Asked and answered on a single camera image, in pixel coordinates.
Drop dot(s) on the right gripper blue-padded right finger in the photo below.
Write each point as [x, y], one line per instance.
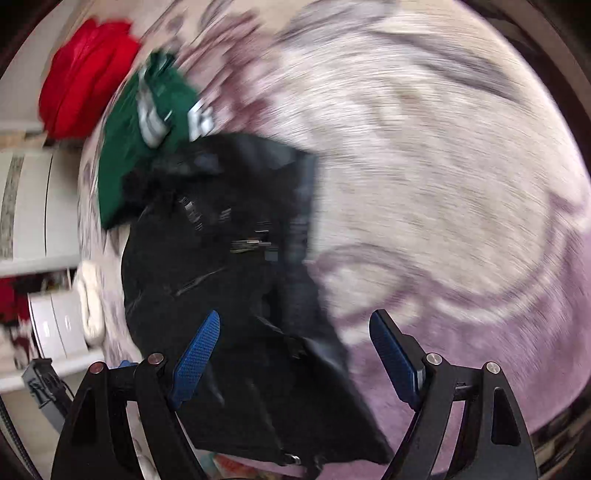
[493, 441]

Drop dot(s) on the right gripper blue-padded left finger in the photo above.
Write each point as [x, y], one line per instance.
[96, 442]

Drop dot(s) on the black leather jacket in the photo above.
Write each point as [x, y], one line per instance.
[221, 226]

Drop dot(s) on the white wardrobe drawer unit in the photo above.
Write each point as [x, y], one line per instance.
[41, 317]

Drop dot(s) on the white folded knit blanket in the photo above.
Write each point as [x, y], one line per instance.
[87, 284]

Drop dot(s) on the floral bed blanket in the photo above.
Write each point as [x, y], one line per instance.
[452, 192]

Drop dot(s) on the green striped folded garment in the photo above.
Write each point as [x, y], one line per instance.
[156, 112]

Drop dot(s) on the red folded quilt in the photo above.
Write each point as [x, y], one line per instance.
[84, 74]

